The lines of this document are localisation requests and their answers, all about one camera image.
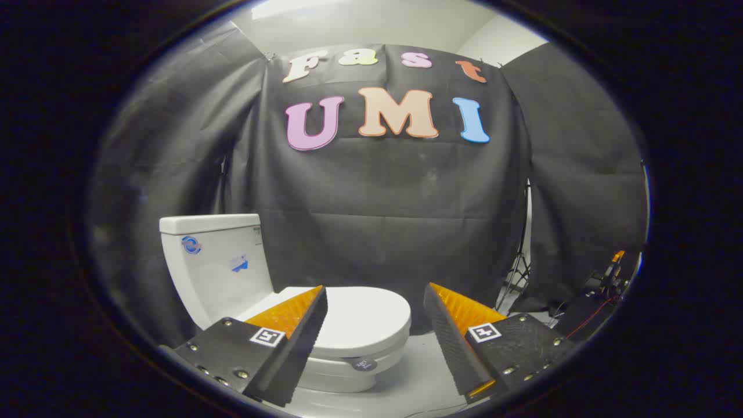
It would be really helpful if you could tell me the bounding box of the white toilet lid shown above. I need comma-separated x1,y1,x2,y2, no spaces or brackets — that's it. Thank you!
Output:
238,286,412,358

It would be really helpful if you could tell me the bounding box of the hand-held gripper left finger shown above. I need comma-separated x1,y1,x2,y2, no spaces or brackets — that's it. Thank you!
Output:
173,284,328,408

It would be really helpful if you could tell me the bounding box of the white ceramic toilet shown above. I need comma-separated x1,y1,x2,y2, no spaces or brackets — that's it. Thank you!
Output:
160,214,412,394

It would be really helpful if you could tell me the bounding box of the red cable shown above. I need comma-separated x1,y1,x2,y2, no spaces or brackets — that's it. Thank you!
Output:
566,295,619,341

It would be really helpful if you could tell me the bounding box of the black backdrop cloth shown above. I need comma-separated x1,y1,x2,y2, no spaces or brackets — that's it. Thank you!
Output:
87,23,648,349

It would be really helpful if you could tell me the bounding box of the black equipment with orange part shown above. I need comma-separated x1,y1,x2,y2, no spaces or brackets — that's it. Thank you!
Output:
580,250,638,304

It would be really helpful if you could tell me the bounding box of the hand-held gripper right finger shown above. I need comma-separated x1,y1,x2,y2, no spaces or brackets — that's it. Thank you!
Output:
423,282,575,405

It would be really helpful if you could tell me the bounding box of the black tripod stand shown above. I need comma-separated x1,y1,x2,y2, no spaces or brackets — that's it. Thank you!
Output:
496,180,532,314

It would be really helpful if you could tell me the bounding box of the white toilet seat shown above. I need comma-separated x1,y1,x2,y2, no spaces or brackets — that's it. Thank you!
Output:
306,336,410,376

